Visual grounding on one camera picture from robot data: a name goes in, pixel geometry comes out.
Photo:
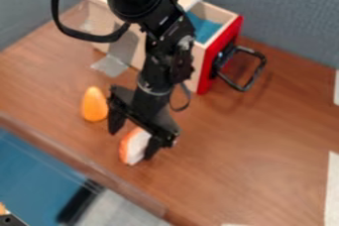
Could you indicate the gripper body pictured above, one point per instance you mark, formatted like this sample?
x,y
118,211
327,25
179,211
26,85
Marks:
x,y
148,106

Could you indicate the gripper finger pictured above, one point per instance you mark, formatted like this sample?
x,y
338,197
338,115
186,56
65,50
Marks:
x,y
153,146
115,121

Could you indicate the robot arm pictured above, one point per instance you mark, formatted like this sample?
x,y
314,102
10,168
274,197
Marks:
x,y
150,15

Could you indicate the salmon sushi toy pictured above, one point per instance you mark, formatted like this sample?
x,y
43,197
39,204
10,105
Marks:
x,y
133,146

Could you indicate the drawer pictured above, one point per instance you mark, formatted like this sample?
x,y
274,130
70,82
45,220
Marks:
x,y
220,48

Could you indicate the orange toy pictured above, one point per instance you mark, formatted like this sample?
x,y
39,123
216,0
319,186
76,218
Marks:
x,y
94,105

